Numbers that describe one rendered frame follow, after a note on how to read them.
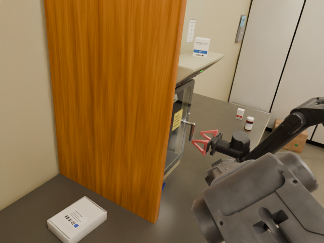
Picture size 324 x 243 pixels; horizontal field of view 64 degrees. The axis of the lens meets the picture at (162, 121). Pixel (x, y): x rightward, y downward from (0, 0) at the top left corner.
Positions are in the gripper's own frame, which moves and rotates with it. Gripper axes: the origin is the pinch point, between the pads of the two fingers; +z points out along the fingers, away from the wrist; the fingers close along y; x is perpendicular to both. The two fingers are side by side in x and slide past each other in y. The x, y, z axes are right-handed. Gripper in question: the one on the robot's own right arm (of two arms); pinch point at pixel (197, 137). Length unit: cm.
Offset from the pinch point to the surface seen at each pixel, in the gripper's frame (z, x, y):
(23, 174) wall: 52, 15, 48
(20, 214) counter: 42, 22, 58
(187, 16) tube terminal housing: 9, -48, 10
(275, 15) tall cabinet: 17, -46, -284
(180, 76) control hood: 1.1, -32.9, 26.7
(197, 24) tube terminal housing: 9.1, -45.6, -0.9
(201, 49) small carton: 2.4, -38.7, 9.3
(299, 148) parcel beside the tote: -63, 106, -250
